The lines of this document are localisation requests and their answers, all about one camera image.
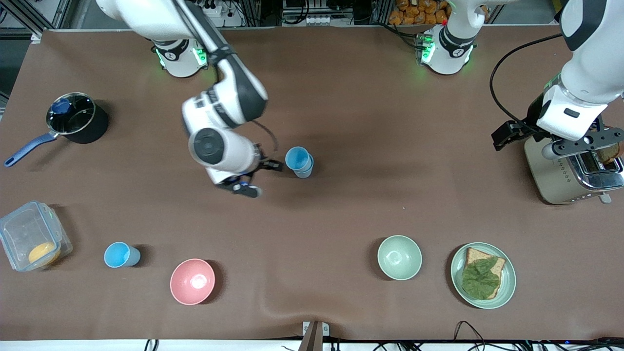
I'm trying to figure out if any clear plastic container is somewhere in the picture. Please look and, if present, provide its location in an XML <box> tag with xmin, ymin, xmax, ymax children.
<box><xmin>0</xmin><ymin>200</ymin><xmax>74</xmax><ymax>272</ymax></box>

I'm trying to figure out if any black pot with blue handle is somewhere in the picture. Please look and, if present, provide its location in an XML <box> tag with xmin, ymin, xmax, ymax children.
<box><xmin>4</xmin><ymin>92</ymin><xmax>109</xmax><ymax>168</ymax></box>

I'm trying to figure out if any pale green bowl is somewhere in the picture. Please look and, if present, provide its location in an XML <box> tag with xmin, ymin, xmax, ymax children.
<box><xmin>377</xmin><ymin>235</ymin><xmax>423</xmax><ymax>281</ymax></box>

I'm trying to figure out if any metal camera mount pole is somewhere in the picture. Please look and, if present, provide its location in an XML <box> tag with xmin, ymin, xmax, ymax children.
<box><xmin>297</xmin><ymin>321</ymin><xmax>330</xmax><ymax>351</ymax></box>

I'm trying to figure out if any bag of orange fruits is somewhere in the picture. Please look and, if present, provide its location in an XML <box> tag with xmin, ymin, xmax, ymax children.
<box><xmin>389</xmin><ymin>0</ymin><xmax>449</xmax><ymax>26</ymax></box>

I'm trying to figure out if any pale green plate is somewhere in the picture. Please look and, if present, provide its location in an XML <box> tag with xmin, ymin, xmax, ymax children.
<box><xmin>450</xmin><ymin>242</ymin><xmax>517</xmax><ymax>310</ymax></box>

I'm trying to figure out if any beige metal toaster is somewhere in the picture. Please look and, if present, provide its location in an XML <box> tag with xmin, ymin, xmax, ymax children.
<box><xmin>524</xmin><ymin>136</ymin><xmax>624</xmax><ymax>205</ymax></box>

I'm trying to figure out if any orange fruit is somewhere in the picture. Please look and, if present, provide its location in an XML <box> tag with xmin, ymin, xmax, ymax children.
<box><xmin>28</xmin><ymin>242</ymin><xmax>61</xmax><ymax>266</ymax></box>

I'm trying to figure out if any brown table cloth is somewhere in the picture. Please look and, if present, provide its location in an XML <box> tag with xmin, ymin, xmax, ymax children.
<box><xmin>0</xmin><ymin>25</ymin><xmax>624</xmax><ymax>341</ymax></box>

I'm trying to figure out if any brown toast slice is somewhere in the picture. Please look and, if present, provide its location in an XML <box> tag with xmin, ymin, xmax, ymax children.
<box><xmin>597</xmin><ymin>144</ymin><xmax>623</xmax><ymax>165</ymax></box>

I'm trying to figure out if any pink bowl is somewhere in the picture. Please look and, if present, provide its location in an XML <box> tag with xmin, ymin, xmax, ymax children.
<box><xmin>170</xmin><ymin>258</ymin><xmax>215</xmax><ymax>306</ymax></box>

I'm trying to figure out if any green lettuce leaf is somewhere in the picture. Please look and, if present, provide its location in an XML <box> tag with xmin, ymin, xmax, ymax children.
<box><xmin>461</xmin><ymin>257</ymin><xmax>503</xmax><ymax>300</ymax></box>

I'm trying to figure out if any brown bread slice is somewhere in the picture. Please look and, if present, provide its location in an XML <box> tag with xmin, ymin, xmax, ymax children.
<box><xmin>463</xmin><ymin>248</ymin><xmax>507</xmax><ymax>300</ymax></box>

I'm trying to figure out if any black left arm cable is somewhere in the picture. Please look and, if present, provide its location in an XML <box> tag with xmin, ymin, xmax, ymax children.
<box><xmin>490</xmin><ymin>33</ymin><xmax>564</xmax><ymax>125</ymax></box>

